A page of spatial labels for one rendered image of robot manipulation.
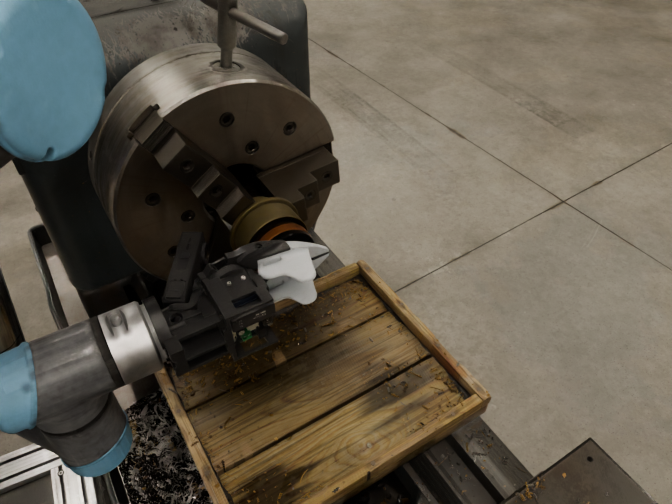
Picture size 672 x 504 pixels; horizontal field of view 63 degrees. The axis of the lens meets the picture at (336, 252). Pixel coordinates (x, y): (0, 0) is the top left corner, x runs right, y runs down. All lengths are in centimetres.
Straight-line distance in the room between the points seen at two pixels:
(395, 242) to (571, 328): 73
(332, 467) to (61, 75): 51
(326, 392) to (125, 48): 52
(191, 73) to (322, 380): 43
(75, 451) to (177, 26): 54
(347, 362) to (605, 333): 147
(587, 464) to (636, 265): 183
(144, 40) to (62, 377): 45
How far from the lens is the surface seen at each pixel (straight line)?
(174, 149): 64
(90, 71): 44
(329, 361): 79
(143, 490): 108
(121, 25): 82
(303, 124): 74
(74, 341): 57
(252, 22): 65
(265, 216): 64
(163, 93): 68
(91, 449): 65
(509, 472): 76
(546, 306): 216
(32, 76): 40
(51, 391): 57
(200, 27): 83
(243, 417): 75
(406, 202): 247
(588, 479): 67
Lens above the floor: 153
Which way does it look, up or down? 44 degrees down
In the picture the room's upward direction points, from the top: straight up
